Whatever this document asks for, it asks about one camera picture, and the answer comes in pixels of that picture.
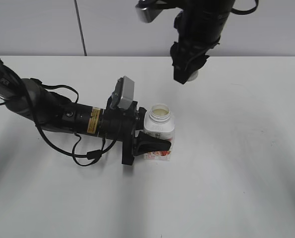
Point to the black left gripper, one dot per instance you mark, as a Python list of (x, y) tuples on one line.
[(120, 125)]

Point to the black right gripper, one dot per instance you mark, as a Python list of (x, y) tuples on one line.
[(189, 56)]

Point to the white screw cap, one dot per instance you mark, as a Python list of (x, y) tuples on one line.
[(193, 76)]

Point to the white strawberry yogurt bottle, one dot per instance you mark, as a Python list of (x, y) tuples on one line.
[(160, 124)]

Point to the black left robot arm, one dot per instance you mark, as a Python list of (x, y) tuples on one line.
[(50, 111)]

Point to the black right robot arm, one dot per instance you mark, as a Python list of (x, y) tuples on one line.
[(199, 28)]

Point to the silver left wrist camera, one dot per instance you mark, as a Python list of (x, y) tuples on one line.
[(123, 94)]

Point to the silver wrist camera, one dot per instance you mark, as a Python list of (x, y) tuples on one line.
[(149, 10), (123, 94)]

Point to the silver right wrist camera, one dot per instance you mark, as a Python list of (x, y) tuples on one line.
[(149, 10)]

